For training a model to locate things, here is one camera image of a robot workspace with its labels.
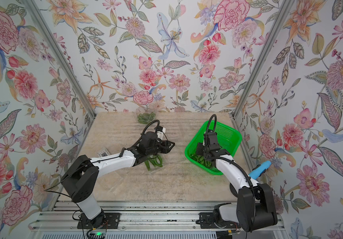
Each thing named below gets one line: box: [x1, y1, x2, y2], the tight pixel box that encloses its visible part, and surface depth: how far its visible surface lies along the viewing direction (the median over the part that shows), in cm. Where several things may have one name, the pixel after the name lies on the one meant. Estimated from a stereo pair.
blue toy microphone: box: [248, 160, 272, 181], surface depth 71 cm
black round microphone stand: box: [229, 182, 239, 198], surface depth 85 cm
